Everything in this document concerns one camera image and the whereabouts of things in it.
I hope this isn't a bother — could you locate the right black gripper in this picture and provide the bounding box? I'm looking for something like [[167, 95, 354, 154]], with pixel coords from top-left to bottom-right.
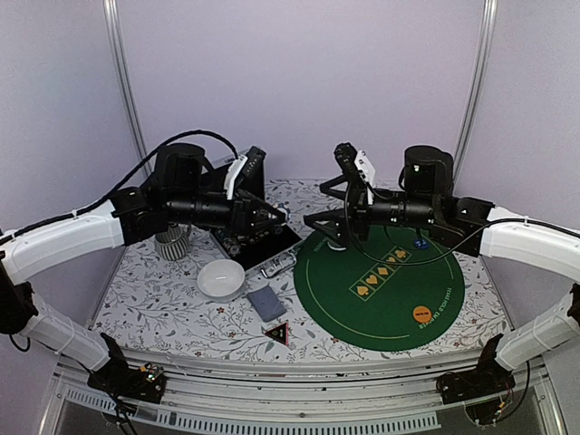
[[303, 174, 438, 249]]

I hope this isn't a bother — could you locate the blue small blind button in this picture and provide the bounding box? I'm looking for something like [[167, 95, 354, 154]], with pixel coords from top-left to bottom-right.
[[413, 238, 430, 250]]

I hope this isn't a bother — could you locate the orange big blind button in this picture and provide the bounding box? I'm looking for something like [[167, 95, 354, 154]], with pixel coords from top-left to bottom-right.
[[412, 305, 432, 324]]

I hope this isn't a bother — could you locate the clear acrylic dealer button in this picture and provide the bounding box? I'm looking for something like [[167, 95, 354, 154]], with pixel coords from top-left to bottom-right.
[[327, 242, 346, 251]]

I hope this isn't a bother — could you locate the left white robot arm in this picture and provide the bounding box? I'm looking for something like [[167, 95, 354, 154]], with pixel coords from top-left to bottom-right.
[[1, 130, 285, 393]]

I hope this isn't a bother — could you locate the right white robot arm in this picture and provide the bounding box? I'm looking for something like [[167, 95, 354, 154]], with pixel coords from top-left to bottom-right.
[[295, 143, 579, 352]]

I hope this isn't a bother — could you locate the left poker chip stack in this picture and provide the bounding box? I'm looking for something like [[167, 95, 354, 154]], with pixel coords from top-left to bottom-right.
[[217, 230, 246, 258]]

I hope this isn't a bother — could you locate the white ceramic bowl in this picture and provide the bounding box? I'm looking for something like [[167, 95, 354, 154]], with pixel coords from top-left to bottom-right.
[[197, 259, 246, 302]]

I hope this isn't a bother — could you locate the round green poker mat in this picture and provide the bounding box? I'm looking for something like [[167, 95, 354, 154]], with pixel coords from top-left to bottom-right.
[[294, 227, 466, 352]]

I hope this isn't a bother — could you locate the floral tablecloth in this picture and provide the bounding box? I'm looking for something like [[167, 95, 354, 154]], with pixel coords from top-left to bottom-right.
[[92, 179, 508, 363]]

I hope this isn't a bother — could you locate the striped ceramic mug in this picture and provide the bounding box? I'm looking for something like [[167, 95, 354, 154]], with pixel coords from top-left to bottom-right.
[[154, 224, 191, 261]]

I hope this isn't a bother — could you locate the red black triangle card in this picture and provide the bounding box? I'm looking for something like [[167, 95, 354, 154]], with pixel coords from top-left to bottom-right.
[[264, 322, 289, 345]]

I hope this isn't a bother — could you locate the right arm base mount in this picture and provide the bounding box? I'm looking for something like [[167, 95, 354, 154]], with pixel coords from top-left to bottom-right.
[[436, 361, 516, 426]]

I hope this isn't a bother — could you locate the right aluminium frame post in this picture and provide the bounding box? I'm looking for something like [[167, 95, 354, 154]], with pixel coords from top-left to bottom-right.
[[443, 0, 499, 173]]

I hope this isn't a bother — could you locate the aluminium frame post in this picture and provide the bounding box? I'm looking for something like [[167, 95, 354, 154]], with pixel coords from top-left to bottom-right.
[[443, 0, 499, 173], [102, 0, 148, 162]]

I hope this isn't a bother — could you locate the left aluminium frame post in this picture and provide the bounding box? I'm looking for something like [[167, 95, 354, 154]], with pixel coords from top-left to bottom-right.
[[102, 0, 148, 162]]

